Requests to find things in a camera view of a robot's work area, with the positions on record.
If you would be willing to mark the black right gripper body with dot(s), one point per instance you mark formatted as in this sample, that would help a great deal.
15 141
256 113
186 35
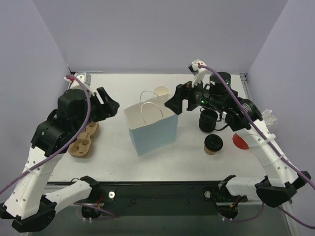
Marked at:
185 96

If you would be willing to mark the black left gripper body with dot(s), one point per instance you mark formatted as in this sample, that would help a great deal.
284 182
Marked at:
99 108

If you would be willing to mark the light blue paper bag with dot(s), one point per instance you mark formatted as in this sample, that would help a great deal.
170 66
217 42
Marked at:
151 125

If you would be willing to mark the black plastic cup lid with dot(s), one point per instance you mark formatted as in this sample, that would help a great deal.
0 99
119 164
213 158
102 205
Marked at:
213 142

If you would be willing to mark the brown paper coffee cup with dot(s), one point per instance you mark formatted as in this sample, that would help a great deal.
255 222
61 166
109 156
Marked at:
209 151

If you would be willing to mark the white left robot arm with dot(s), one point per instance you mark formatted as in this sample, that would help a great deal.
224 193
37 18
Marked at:
29 207

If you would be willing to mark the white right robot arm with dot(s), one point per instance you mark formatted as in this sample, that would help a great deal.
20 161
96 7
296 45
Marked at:
282 179

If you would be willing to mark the stack of brown paper cups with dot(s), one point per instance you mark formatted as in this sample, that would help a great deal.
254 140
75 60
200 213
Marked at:
161 91

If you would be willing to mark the stack of black lids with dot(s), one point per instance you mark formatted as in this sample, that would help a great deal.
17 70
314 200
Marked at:
207 120

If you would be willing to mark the brown cardboard cup carrier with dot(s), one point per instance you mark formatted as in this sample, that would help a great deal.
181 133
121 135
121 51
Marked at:
82 146

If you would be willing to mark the red plastic cup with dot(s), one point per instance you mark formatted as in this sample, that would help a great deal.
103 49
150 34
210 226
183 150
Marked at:
239 142

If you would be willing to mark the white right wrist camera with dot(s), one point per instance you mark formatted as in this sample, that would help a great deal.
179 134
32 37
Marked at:
197 72

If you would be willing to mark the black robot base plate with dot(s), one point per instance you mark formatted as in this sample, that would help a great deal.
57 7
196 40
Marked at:
165 198

